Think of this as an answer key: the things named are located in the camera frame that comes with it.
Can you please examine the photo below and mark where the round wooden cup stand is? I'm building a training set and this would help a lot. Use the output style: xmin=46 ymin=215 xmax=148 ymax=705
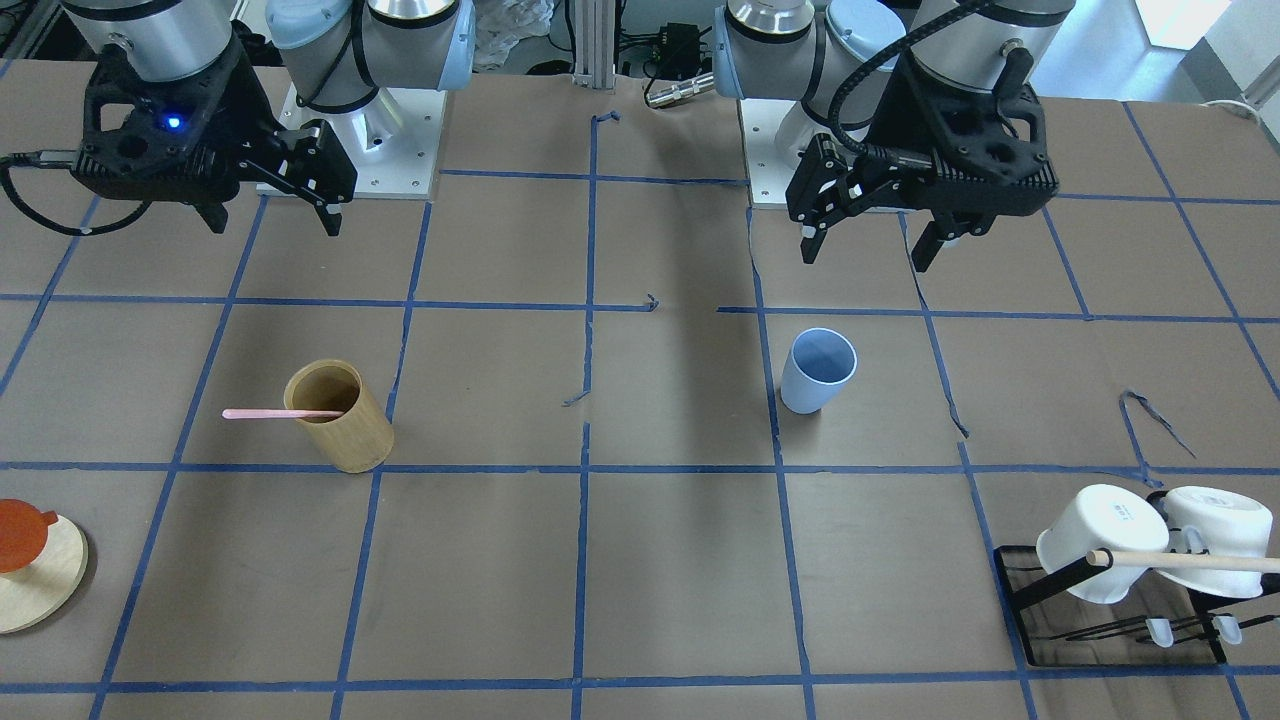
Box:
xmin=1 ymin=515 xmax=90 ymax=634

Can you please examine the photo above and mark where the pink chopstick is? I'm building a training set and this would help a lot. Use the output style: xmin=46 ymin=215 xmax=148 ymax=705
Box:
xmin=221 ymin=407 xmax=346 ymax=421

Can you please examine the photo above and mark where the orange cup on stand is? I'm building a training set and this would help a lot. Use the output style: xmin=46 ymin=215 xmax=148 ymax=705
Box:
xmin=1 ymin=498 xmax=59 ymax=574

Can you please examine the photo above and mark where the aluminium frame post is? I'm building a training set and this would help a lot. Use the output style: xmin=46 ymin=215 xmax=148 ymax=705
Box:
xmin=567 ymin=0 xmax=620 ymax=94

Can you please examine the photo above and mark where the light blue plastic cup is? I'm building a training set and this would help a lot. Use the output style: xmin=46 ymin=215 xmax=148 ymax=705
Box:
xmin=780 ymin=327 xmax=859 ymax=415

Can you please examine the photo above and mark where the black wire mug rack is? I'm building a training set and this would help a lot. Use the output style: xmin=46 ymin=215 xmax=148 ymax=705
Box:
xmin=993 ymin=489 xmax=1277 ymax=667

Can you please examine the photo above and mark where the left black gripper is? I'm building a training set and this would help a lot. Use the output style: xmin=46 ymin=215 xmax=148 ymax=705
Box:
xmin=786 ymin=60 xmax=1060 ymax=273

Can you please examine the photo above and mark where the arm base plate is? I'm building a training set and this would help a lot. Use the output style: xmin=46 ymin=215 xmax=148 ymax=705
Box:
xmin=279 ymin=85 xmax=451 ymax=201
xmin=739 ymin=99 xmax=826 ymax=210

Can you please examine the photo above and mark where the black power box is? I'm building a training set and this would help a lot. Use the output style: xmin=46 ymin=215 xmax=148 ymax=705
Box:
xmin=648 ymin=22 xmax=709 ymax=81

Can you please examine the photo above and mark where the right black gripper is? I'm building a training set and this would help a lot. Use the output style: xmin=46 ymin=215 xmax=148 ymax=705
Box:
xmin=72 ymin=37 xmax=358 ymax=237

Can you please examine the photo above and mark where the white mug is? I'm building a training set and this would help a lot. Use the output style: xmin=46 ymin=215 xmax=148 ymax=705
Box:
xmin=1157 ymin=486 xmax=1274 ymax=600
xmin=1036 ymin=484 xmax=1169 ymax=573

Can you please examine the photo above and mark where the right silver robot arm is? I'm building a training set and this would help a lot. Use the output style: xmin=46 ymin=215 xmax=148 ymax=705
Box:
xmin=63 ymin=1 xmax=475 ymax=236

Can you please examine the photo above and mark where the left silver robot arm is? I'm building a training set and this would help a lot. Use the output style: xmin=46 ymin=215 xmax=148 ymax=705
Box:
xmin=712 ymin=1 xmax=1074 ymax=272

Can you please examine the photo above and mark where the silver metal connector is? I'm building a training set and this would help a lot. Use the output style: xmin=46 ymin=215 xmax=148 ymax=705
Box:
xmin=644 ymin=72 xmax=716 ymax=110

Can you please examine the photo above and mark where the bamboo cylinder holder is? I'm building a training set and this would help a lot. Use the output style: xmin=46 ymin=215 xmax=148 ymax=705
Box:
xmin=283 ymin=359 xmax=396 ymax=474

